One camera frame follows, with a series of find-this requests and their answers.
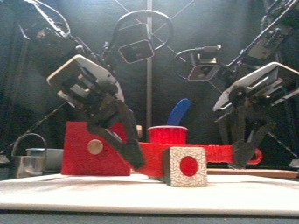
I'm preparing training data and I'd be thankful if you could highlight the thin diagonal frame strut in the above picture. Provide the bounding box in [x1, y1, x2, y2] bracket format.
[0, 101, 68, 156]
[267, 130, 299, 160]

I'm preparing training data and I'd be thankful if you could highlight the tan wooden knife handle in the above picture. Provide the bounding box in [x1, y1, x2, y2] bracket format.
[135, 124, 144, 140]

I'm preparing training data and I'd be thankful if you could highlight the vertical metal frame pole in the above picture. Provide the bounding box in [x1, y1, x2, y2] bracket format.
[144, 0, 155, 132]

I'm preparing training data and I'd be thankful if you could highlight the white cutting board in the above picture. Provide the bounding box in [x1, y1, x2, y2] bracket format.
[0, 172, 299, 218]

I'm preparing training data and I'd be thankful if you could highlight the brown wooden board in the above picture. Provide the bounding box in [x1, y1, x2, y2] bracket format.
[206, 167, 299, 179]

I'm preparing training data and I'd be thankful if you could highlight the black right camera cable loop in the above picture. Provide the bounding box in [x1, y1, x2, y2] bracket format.
[171, 46, 220, 81]

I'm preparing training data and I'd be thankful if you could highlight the small metal bucket with handle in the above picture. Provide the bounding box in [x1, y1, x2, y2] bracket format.
[11, 132, 48, 179]

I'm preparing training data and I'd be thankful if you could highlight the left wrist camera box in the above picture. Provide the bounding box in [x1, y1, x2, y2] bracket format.
[115, 23, 155, 65]

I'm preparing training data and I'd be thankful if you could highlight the toy sushi cube red centre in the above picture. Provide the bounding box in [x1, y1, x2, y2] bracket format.
[163, 146, 210, 188]

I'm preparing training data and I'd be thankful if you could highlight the grey plastic container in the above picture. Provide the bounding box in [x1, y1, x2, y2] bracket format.
[24, 147, 64, 172]

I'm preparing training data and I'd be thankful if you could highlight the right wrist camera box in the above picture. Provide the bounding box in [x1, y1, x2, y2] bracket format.
[185, 45, 224, 82]

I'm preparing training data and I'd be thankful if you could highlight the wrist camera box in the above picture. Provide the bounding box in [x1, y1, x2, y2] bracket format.
[115, 23, 155, 65]
[185, 45, 224, 82]

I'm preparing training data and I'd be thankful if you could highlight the blue toy utensil handle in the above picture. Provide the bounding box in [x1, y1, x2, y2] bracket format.
[165, 97, 192, 127]

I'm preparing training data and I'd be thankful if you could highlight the red toy knife block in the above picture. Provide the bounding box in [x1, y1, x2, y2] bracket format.
[60, 120, 135, 177]

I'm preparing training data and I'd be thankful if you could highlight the red ribbed toy cup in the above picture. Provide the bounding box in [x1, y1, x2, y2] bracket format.
[147, 125, 189, 145]

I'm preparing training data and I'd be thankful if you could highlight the red toy pan with handle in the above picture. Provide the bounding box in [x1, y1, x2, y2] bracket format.
[133, 141, 264, 179]

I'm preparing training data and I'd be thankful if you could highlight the black left camera cable loop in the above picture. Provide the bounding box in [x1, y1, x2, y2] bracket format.
[109, 10, 175, 53]

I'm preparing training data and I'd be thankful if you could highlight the black camera cable loop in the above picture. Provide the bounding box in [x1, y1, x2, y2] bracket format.
[109, 10, 175, 53]
[171, 46, 220, 81]

